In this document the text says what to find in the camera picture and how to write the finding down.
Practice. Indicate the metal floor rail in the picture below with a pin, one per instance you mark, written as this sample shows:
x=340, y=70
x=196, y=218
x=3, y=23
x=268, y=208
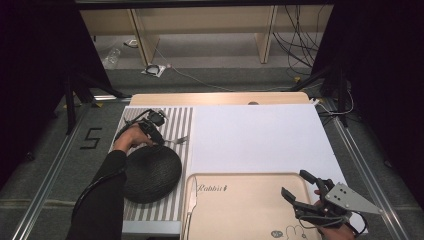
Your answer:
x=50, y=173
x=371, y=186

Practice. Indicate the person's left hand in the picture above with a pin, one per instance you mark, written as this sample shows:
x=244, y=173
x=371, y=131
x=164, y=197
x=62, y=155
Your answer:
x=130, y=140

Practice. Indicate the black metal stand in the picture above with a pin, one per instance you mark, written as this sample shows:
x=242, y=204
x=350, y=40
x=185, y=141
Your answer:
x=69, y=106
x=341, y=100

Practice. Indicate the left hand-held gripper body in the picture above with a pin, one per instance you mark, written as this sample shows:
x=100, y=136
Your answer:
x=156, y=117

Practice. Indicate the clear plastic bag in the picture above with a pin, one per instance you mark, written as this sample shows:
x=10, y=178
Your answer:
x=111, y=58

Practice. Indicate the light wooden table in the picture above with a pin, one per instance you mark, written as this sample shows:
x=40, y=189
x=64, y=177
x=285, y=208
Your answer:
x=216, y=99

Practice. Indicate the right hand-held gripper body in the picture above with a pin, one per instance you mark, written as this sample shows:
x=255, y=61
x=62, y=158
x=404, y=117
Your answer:
x=350, y=200

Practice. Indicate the beige tray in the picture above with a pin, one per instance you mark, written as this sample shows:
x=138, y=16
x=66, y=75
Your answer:
x=246, y=206

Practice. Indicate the silver fork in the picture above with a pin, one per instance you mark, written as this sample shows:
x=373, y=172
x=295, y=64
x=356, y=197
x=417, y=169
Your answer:
x=178, y=140

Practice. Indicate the white table sheet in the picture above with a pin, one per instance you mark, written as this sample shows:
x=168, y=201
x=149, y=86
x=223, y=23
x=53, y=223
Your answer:
x=260, y=140

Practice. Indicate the light wooden shelf unit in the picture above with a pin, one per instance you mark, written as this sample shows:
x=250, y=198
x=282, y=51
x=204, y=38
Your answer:
x=200, y=20

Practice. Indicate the dark round plate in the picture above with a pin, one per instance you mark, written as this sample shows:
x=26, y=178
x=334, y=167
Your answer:
x=151, y=174

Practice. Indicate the black curtain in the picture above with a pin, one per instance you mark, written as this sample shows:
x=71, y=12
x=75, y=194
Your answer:
x=33, y=66
x=383, y=66

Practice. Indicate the person's right hand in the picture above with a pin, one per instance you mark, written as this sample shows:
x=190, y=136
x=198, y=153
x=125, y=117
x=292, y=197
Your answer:
x=336, y=234

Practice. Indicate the striped placemat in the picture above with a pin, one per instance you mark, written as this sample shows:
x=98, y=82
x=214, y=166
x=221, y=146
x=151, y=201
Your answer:
x=173, y=121

